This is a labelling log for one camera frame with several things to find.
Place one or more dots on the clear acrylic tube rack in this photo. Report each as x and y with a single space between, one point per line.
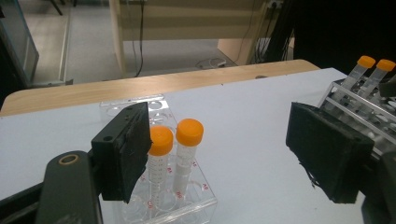
202 194

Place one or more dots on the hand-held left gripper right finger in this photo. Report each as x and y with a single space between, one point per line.
327 149

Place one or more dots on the black curtain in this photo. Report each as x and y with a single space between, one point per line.
342 31

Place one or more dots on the white table board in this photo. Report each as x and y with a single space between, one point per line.
249 124

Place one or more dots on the orange-capped plastic tube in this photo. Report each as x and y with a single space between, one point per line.
385 65
160 140
189 132
366 61

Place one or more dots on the light wooden desk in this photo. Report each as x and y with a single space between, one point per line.
186 21

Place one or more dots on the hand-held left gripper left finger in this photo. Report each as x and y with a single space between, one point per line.
121 155

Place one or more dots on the metal tube rack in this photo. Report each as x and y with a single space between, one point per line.
378 124

